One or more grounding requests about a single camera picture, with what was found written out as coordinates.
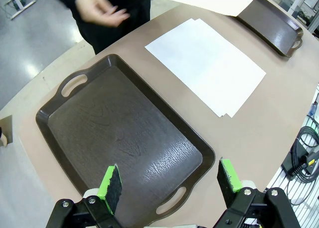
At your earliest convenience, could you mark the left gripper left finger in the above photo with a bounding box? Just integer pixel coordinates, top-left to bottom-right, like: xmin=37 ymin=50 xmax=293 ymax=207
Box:
xmin=48 ymin=164 xmax=124 ymax=228

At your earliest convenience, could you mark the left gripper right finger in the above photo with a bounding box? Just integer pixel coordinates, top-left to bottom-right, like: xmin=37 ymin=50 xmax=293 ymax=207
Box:
xmin=216 ymin=159 xmax=303 ymax=228

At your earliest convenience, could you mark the person's right hand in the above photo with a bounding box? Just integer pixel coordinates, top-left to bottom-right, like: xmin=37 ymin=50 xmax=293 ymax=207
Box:
xmin=75 ymin=0 xmax=131 ymax=28

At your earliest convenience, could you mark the dark brown plastic tray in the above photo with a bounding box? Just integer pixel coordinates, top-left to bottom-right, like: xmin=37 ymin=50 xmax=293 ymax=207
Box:
xmin=234 ymin=0 xmax=304 ymax=58
xmin=35 ymin=53 xmax=216 ymax=223

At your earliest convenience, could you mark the black power adapter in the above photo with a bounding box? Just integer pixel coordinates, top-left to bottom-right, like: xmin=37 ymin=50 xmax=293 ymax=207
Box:
xmin=281 ymin=142 xmax=315 ymax=182

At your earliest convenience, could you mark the person in black sweater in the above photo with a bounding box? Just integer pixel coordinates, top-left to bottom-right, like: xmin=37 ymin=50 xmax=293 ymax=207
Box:
xmin=59 ymin=0 xmax=153 ymax=55

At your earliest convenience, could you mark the white desk leg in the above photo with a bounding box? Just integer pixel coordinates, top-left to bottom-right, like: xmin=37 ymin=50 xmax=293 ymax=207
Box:
xmin=289 ymin=0 xmax=307 ymax=17

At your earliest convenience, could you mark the black coiled cable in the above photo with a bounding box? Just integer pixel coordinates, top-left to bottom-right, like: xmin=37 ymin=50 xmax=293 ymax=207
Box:
xmin=286 ymin=125 xmax=319 ymax=207

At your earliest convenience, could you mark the white desk frame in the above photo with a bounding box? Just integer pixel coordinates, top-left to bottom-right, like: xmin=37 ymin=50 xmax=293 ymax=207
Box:
xmin=3 ymin=0 xmax=38 ymax=20

